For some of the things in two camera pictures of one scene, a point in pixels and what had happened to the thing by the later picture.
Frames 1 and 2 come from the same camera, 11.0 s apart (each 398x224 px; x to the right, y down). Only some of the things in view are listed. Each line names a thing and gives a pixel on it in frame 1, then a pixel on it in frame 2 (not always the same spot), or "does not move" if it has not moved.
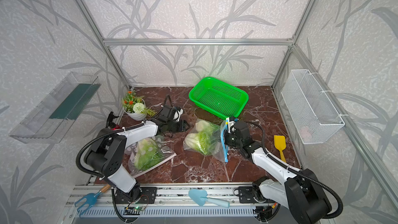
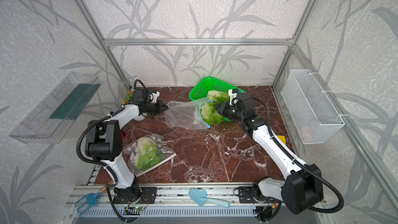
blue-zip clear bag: [208, 138] -> [186, 115]
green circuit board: [139, 208] does not move
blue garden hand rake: [90, 198] does not move
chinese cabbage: [206, 130] -> [218, 97]
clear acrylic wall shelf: [51, 119] does not move
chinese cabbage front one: [202, 141] -> [209, 114]
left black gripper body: [174, 126] -> [153, 108]
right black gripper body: [230, 140] -> [230, 112]
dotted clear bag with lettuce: [146, 153] does not move
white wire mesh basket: [311, 116] does not move
